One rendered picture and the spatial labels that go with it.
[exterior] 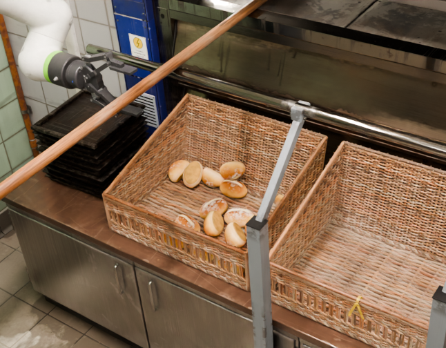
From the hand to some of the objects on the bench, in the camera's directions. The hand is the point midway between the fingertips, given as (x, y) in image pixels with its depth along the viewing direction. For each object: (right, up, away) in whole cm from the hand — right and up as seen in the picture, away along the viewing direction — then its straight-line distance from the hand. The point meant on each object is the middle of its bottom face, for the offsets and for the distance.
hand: (132, 91), depth 189 cm
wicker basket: (+71, -53, +24) cm, 92 cm away
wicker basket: (+22, -35, +54) cm, 68 cm away
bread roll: (+13, -23, +68) cm, 73 cm away
